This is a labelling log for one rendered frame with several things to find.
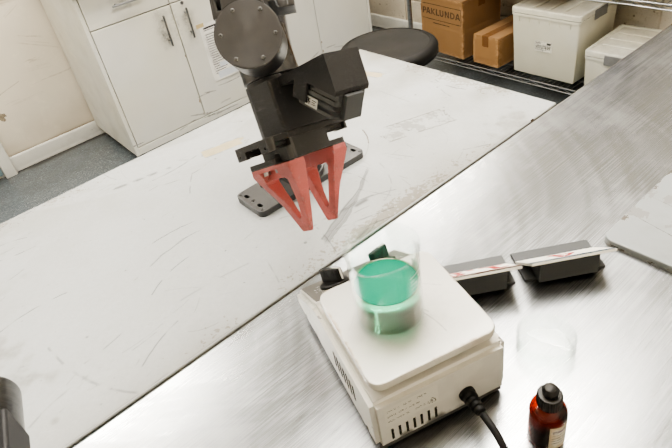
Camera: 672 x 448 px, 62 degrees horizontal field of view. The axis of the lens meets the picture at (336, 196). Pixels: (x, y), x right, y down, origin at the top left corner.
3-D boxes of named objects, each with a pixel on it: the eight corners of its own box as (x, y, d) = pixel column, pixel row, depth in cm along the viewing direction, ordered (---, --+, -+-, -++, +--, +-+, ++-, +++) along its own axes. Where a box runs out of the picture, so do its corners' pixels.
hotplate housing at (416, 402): (299, 308, 64) (285, 256, 59) (400, 265, 67) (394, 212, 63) (391, 480, 47) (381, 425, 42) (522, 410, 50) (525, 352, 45)
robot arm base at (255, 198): (359, 111, 84) (329, 99, 88) (249, 172, 74) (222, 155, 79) (365, 156, 88) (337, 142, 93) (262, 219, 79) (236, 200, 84)
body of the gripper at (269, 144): (351, 131, 58) (328, 61, 57) (274, 156, 51) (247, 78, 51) (313, 144, 63) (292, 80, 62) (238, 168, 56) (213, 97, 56)
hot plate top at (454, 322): (320, 298, 54) (318, 291, 53) (429, 252, 57) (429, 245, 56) (375, 394, 44) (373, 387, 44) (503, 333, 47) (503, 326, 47)
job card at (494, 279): (425, 271, 66) (423, 244, 63) (501, 257, 66) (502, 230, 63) (439, 309, 61) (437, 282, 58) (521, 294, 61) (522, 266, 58)
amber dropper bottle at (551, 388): (522, 444, 47) (525, 394, 43) (532, 415, 49) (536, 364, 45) (559, 459, 46) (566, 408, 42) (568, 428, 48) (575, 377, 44)
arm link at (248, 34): (310, 57, 47) (282, -91, 45) (207, 77, 47) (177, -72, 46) (314, 74, 58) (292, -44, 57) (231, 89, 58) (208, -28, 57)
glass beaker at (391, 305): (372, 284, 54) (360, 214, 49) (437, 299, 51) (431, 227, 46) (340, 340, 49) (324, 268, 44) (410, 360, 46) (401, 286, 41)
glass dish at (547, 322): (586, 345, 54) (588, 329, 53) (557, 382, 52) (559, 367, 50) (534, 318, 58) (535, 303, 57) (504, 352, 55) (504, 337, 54)
